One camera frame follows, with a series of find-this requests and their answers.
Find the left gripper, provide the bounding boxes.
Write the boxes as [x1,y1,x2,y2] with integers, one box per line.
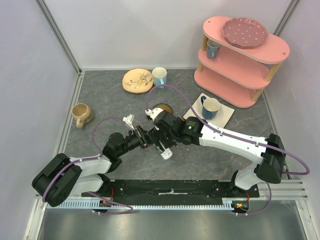
[117,124,154,157]

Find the white remote control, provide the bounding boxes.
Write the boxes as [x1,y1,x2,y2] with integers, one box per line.
[156,141,173,160]

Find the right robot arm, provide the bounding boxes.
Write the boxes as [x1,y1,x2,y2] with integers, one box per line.
[145,108,286,197]

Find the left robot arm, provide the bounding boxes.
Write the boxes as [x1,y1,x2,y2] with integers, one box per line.
[31,126,153,207]

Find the brown patterned bowl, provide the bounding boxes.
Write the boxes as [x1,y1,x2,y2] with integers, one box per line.
[152,103,173,114]

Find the dark blue mug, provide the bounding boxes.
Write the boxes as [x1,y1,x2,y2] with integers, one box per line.
[200,96,221,120]

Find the light blue mug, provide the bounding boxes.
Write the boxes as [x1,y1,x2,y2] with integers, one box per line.
[152,67,167,89]

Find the yellow floral plate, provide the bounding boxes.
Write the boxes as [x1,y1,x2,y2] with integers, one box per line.
[122,68,154,94]

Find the beige ceramic mug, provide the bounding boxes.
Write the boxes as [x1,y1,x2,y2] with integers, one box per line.
[71,103,93,129]

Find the blue mug on shelf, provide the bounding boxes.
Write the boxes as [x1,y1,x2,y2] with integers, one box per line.
[206,39,221,59]

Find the pink three-tier shelf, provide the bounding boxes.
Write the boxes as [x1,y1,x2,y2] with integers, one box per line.
[194,16,290,108]

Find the mauve polka dot plate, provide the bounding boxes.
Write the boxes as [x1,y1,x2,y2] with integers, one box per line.
[222,17,269,49]

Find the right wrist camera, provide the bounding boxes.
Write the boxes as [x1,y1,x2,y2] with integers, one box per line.
[145,107,164,122]

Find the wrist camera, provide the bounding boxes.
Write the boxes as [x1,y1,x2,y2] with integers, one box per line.
[122,114,135,130]
[145,107,164,122]

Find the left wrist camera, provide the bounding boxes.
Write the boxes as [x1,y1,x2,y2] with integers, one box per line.
[122,114,135,130]

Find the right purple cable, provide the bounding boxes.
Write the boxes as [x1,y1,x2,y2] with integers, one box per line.
[145,84,311,216]

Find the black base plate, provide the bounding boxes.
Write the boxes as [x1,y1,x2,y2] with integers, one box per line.
[95,179,260,205]

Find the slotted cable duct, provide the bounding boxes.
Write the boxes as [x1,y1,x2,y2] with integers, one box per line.
[55,198,234,211]

